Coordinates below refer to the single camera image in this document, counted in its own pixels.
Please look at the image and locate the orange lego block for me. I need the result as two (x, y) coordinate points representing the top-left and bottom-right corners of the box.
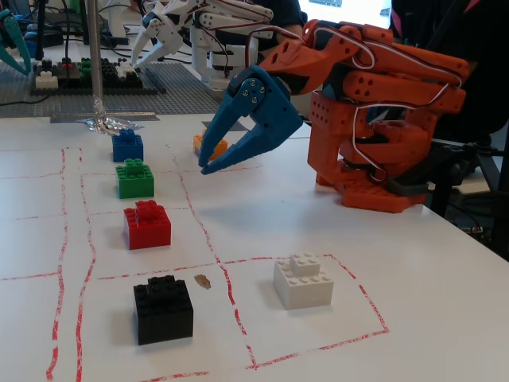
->
(192, 129), (230, 161)

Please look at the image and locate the black table clamp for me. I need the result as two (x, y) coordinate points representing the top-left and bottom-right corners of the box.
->
(383, 138), (500, 200)

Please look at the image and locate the crumpled aluminium foil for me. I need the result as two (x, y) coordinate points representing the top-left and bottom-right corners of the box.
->
(75, 97), (146, 134)

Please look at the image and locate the small white lego block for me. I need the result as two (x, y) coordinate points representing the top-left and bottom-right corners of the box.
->
(35, 70), (59, 90)

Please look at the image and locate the blue lego block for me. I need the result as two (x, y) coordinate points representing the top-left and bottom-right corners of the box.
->
(111, 127), (145, 163)

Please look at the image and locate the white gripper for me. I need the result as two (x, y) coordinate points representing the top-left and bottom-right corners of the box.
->
(130, 0), (188, 69)

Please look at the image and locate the grey square tape marker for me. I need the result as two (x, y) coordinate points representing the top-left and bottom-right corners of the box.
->
(201, 119), (250, 134)

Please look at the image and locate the black lego block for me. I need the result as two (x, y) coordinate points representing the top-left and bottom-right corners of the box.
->
(132, 275), (195, 346)

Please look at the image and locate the grey lego baseplate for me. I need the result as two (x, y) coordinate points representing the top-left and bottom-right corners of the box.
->
(0, 60), (223, 119)

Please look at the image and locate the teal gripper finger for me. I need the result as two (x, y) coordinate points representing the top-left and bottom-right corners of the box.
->
(2, 15), (33, 76)

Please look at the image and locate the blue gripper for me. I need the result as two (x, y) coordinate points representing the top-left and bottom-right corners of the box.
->
(197, 64), (305, 176)

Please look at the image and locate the person in black shirt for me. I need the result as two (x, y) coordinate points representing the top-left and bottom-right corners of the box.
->
(388, 0), (509, 144)

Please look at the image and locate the green lego block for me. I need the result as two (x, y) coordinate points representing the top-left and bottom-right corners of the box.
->
(115, 157), (156, 200)

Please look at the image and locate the red lego block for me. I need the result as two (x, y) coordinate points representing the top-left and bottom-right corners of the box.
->
(122, 199), (173, 251)

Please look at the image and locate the metal pole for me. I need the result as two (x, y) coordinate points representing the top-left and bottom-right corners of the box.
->
(87, 0), (106, 120)

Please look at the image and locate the person in dark shirt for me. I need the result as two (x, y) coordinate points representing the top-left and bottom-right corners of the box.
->
(254, 0), (309, 55)

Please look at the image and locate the long grey tape strip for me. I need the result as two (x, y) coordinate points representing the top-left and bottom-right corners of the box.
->
(50, 111), (161, 124)

